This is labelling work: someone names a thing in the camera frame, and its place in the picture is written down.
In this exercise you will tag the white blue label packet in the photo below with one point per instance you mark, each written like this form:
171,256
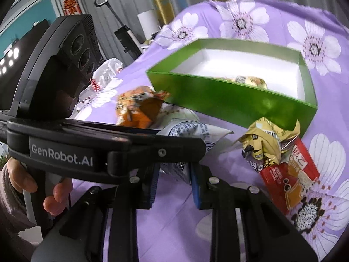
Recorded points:
188,129

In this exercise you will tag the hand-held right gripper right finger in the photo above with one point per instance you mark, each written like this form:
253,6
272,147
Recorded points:
196,188

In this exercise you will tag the gold snack packet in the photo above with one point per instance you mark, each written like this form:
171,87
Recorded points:
261,142

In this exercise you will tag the red snack packet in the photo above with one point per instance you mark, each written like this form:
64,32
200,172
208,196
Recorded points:
286,185

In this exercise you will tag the purple floral tablecloth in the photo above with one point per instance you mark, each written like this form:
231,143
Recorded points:
174,223

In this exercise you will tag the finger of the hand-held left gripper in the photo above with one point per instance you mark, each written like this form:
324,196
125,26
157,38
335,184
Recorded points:
163,152
114,128

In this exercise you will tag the person's left hand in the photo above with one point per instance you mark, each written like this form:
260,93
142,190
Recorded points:
58,196

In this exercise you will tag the teal framed panel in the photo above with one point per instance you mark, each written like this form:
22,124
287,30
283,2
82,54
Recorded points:
41,11

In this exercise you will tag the pale yellow snack packet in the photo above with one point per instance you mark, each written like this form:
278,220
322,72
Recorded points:
253,82

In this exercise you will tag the orange panda snack packet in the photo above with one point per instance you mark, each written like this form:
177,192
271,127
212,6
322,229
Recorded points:
136,114

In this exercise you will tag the white red plastic bag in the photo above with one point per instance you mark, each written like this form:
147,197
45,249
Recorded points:
106,71

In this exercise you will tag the black stick vacuum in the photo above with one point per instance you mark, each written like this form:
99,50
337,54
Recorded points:
128,41

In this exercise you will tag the green cardboard box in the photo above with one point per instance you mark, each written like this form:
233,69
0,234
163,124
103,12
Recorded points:
218,106

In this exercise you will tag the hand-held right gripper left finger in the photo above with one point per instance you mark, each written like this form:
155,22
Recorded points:
152,187

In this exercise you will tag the gold patterned curtain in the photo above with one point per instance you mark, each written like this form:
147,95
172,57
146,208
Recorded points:
163,2

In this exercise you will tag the red wall ornament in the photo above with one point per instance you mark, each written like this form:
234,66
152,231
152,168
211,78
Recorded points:
71,5

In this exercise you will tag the white cylindrical appliance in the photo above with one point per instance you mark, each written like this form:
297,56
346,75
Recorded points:
148,24

